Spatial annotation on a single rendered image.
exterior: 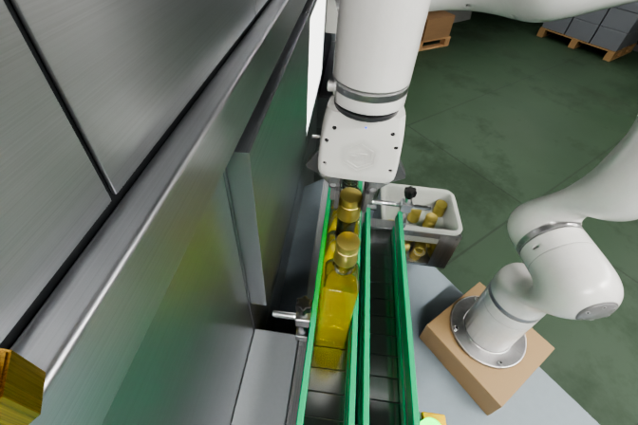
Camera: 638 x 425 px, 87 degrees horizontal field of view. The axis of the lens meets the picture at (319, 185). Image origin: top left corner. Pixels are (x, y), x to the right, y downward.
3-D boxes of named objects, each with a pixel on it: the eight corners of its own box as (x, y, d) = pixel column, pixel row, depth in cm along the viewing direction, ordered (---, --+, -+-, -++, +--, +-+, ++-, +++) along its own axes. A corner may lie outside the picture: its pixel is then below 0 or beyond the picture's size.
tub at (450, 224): (375, 200, 110) (380, 181, 104) (444, 209, 109) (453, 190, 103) (376, 244, 98) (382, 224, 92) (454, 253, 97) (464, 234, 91)
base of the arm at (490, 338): (470, 285, 100) (495, 248, 87) (536, 331, 90) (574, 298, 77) (436, 329, 90) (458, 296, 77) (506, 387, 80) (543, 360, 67)
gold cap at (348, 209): (337, 204, 54) (340, 185, 51) (359, 207, 54) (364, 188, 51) (335, 221, 51) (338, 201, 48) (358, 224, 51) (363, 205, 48)
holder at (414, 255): (356, 215, 116) (363, 183, 105) (437, 225, 115) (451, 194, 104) (354, 257, 104) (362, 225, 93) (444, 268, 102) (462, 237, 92)
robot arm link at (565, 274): (528, 272, 82) (585, 207, 65) (574, 353, 68) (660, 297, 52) (479, 274, 81) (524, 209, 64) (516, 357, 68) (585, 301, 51)
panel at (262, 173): (313, 74, 124) (319, -34, 100) (322, 75, 124) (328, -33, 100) (250, 304, 59) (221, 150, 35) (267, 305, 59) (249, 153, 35)
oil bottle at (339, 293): (319, 311, 69) (327, 249, 54) (347, 314, 69) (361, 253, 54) (316, 339, 65) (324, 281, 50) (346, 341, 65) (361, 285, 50)
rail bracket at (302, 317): (276, 322, 67) (273, 287, 58) (310, 326, 67) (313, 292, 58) (272, 341, 65) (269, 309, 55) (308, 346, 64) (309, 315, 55)
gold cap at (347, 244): (328, 262, 50) (331, 244, 47) (339, 245, 52) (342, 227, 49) (350, 272, 49) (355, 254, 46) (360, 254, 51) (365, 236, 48)
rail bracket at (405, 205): (357, 214, 88) (365, 179, 79) (422, 222, 87) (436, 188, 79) (357, 223, 86) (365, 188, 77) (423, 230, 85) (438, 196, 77)
